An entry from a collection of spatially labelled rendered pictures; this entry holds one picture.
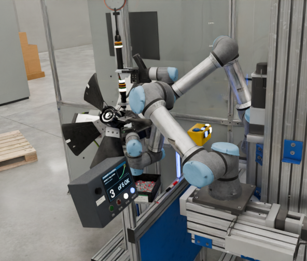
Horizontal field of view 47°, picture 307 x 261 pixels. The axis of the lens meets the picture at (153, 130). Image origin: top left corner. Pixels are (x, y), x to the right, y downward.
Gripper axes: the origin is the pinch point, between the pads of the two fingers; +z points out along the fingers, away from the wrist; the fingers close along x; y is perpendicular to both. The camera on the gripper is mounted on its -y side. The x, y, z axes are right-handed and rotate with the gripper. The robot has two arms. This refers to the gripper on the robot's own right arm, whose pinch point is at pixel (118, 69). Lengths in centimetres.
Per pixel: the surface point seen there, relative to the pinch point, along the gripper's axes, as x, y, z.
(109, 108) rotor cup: -0.2, 24.0, 8.2
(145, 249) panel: -49, 83, -30
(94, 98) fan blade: 12.4, 21.6, 25.1
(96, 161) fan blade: -21, 50, 9
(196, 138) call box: 15, 46, -42
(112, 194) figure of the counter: -79, 33, -31
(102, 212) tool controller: -87, 37, -30
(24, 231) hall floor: 20, 150, 116
